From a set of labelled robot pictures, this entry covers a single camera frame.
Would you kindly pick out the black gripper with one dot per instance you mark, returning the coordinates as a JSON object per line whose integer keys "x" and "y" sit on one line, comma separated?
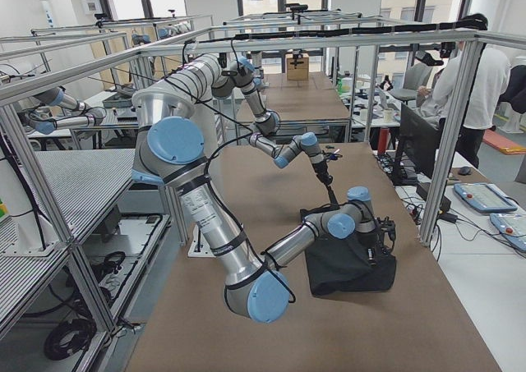
{"x": 325, "y": 177}
{"x": 375, "y": 252}

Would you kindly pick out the black t-shirt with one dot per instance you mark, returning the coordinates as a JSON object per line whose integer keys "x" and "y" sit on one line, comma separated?
{"x": 340, "y": 265}

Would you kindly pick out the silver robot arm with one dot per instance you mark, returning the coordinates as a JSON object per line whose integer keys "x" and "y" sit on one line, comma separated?
{"x": 170, "y": 151}
{"x": 241, "y": 74}

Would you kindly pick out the red bottle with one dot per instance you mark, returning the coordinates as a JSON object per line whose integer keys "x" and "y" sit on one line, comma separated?
{"x": 383, "y": 140}

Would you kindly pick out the black Huawei monitor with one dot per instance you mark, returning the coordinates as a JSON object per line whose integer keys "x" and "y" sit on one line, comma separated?
{"x": 419, "y": 140}

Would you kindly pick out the teach pendant with red button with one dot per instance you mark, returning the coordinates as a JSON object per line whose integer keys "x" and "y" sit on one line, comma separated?
{"x": 484, "y": 198}

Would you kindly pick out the standing person in white shirt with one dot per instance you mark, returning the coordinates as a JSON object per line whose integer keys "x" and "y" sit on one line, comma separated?
{"x": 491, "y": 81}

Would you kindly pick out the wooden box with handle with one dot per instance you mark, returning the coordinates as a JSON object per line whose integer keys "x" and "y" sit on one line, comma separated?
{"x": 297, "y": 66}

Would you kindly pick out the aluminium frame post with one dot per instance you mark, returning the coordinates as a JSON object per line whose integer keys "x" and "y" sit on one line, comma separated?
{"x": 459, "y": 103}

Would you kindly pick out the striped aluminium frame workbench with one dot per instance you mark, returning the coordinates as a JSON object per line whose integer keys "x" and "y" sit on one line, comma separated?
{"x": 86, "y": 184}

